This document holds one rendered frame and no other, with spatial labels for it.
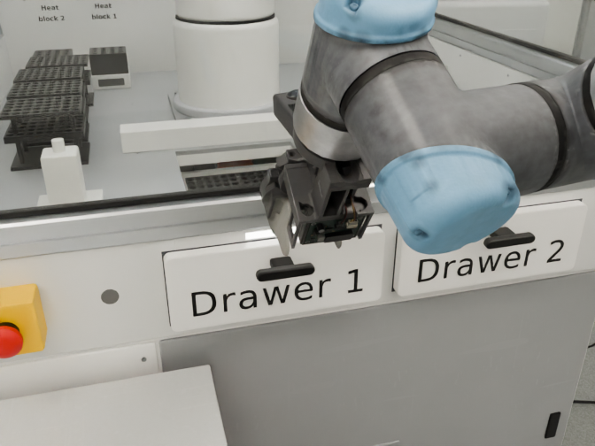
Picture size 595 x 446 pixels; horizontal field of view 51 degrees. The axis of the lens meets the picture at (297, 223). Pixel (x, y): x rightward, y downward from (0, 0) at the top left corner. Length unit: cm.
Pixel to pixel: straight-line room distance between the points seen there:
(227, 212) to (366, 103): 41
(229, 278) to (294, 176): 27
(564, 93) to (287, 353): 59
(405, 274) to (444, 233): 51
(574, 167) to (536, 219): 51
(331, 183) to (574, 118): 18
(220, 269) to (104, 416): 23
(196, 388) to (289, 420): 22
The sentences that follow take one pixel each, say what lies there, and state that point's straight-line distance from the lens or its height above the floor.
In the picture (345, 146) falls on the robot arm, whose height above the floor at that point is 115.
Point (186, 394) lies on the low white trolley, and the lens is 83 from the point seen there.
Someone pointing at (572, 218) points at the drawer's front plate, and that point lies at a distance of 98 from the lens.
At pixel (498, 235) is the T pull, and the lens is 89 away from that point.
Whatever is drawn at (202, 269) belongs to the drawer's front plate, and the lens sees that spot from 78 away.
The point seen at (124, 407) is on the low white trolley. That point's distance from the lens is 82.
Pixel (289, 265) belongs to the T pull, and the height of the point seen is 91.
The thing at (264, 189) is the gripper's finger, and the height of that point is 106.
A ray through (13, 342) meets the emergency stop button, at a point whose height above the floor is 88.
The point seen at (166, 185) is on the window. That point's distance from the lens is 77.
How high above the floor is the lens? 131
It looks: 27 degrees down
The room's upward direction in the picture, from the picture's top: straight up
